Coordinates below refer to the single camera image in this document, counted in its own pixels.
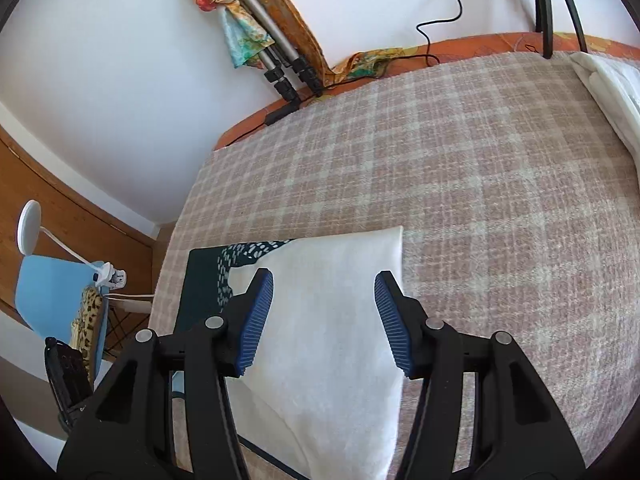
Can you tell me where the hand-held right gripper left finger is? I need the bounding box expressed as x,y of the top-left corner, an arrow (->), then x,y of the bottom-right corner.
56,267 -> 275,480

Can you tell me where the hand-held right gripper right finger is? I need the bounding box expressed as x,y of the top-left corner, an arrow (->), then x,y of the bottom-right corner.
374,270 -> 587,480

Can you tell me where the cream t-shirt with tree print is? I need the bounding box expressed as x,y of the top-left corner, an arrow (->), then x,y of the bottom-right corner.
172,225 -> 407,480

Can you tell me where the leopard print cloth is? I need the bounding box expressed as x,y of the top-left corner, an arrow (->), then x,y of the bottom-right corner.
69,287 -> 104,377

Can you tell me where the pink plaid blanket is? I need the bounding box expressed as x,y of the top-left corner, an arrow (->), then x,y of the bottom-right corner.
150,50 -> 640,480

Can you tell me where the black device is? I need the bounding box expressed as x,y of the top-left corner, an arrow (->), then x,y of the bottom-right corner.
44,336 -> 94,433

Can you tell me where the light blue chair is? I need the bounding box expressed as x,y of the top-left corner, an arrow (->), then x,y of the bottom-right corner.
15,255 -> 113,361

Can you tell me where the wooden door panel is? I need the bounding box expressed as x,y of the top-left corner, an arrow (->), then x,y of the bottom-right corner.
0,100 -> 173,331

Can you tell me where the white desk lamp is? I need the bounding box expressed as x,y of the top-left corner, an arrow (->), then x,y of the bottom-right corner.
17,200 -> 128,291

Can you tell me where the orange bed sheet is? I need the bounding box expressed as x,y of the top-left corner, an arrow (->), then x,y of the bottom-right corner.
214,31 -> 640,151

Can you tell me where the colourful patterned scarf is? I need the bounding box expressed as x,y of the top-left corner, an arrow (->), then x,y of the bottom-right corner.
174,0 -> 276,70

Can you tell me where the silver folded tripod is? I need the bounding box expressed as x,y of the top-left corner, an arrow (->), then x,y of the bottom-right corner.
200,0 -> 323,108

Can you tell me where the orange brown scarf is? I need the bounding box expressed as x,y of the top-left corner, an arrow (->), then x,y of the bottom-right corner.
235,0 -> 416,83

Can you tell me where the white folded shirt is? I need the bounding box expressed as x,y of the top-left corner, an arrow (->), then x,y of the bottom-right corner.
570,51 -> 640,153

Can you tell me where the black power cable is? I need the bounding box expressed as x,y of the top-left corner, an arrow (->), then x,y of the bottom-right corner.
235,0 -> 475,137

